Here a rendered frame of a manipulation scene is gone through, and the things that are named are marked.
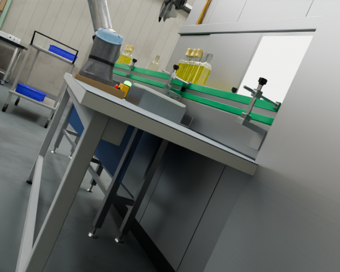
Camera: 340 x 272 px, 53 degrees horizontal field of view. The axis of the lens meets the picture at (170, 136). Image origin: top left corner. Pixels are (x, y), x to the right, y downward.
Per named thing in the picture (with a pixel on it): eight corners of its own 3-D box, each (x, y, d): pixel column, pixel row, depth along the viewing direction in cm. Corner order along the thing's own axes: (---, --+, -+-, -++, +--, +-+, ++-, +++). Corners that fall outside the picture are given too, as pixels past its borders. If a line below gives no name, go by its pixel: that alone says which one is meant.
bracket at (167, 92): (176, 108, 173) (182, 96, 172) (161, 101, 168) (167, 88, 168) (173, 107, 176) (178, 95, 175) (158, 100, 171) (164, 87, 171)
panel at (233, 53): (304, 116, 132) (342, 34, 130) (299, 113, 131) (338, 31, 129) (191, 87, 210) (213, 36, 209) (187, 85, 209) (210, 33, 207)
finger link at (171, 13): (175, 24, 163) (181, 7, 164) (164, 18, 160) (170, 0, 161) (171, 26, 166) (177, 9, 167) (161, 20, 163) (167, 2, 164)
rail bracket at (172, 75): (184, 97, 173) (195, 74, 173) (157, 83, 165) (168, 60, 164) (182, 96, 176) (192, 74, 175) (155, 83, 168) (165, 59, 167)
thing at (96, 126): (-23, 378, 83) (94, 108, 79) (26, 180, 223) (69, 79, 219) (15, 382, 86) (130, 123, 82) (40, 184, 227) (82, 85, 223)
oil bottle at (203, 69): (196, 103, 175) (213, 65, 174) (188, 100, 173) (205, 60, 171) (191, 102, 180) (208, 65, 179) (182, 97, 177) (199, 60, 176)
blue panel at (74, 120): (147, 192, 189) (178, 122, 186) (119, 184, 180) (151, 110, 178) (85, 127, 327) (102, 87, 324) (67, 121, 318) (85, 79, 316)
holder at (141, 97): (188, 129, 157) (195, 113, 157) (137, 106, 144) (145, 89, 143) (172, 121, 172) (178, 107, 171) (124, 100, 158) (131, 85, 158)
